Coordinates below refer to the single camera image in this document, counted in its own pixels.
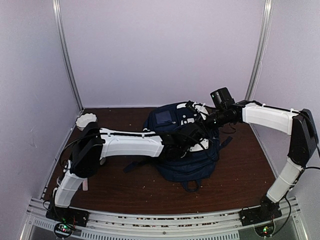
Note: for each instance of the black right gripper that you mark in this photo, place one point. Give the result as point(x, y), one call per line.
point(201, 124)

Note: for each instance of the navy blue student backpack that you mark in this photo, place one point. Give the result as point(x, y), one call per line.
point(193, 167)

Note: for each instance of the pink white correction stick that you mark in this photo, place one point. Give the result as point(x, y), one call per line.
point(85, 186)

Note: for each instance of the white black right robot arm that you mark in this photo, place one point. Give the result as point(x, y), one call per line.
point(298, 142)

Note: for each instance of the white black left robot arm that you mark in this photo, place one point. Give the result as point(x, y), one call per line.
point(96, 144)

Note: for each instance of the white scalloped ceramic dish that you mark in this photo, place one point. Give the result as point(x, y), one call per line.
point(83, 120)

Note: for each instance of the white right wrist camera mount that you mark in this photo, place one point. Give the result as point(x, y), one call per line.
point(197, 109)

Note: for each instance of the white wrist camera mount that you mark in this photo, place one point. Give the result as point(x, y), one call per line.
point(197, 109)
point(204, 145)

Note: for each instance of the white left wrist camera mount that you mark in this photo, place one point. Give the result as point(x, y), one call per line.
point(204, 145)

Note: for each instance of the aluminium right corner post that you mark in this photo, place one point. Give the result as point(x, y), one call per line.
point(260, 51)

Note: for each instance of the aluminium corner post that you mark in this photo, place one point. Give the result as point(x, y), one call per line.
point(260, 51)
point(65, 53)

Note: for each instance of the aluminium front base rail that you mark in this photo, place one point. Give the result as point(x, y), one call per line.
point(218, 225)

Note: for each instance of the aluminium left corner post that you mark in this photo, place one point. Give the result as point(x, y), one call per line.
point(65, 53)

